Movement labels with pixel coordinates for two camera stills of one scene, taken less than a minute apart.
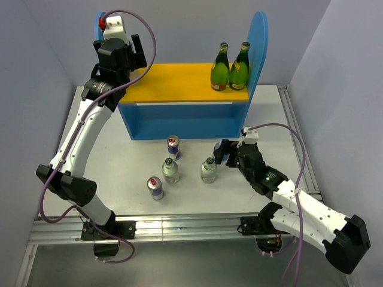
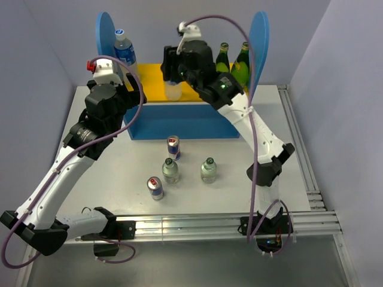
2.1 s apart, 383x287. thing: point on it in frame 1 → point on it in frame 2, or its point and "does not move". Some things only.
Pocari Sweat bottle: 224,156 → 173,90
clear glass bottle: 208,171 does not move
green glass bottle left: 220,70 does not move
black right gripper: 231,146 → 170,57
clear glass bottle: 170,171 does not move
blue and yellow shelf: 177,101 does not move
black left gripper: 137,61 → 133,97
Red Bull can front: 155,186 does not move
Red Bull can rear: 173,147 does not move
